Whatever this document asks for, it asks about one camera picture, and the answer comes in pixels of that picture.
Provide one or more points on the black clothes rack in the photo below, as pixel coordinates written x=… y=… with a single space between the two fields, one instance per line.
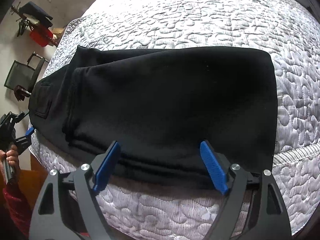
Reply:
x=21 y=27

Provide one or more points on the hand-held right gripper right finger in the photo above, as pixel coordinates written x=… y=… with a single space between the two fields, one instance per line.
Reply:
x=213 y=168

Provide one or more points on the cardboard box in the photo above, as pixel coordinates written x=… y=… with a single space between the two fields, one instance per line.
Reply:
x=58 y=33

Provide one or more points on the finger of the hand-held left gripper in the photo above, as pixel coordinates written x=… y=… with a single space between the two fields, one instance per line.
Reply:
x=23 y=142

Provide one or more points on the black pants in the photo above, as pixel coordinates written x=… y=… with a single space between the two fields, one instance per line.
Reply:
x=162 y=105

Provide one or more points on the black mesh office chair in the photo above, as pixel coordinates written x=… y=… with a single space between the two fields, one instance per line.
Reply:
x=20 y=75

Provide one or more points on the person's left hand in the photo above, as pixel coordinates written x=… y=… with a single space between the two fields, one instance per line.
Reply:
x=13 y=158

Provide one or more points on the grey quilted mattress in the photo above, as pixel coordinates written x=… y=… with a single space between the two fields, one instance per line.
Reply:
x=200 y=17

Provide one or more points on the dark red cloth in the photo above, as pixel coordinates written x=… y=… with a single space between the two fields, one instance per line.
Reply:
x=21 y=93

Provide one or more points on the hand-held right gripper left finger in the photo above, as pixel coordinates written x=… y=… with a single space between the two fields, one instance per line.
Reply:
x=106 y=168

